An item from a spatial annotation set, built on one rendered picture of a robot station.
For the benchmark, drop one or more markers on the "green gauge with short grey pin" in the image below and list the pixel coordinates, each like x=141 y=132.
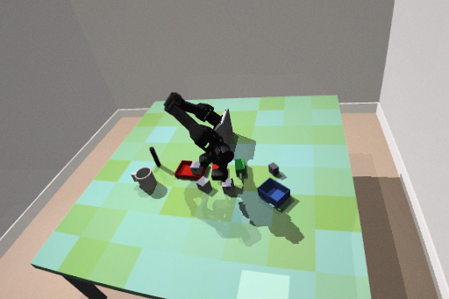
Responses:
x=240 y=168

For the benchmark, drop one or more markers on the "red tray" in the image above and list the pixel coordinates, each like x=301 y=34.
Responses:
x=183 y=171

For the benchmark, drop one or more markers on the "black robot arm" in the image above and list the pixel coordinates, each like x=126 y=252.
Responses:
x=201 y=134

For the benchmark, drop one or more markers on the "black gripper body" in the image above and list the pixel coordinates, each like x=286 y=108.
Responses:
x=220 y=173

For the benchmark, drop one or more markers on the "grey mug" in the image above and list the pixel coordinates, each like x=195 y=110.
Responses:
x=145 y=177

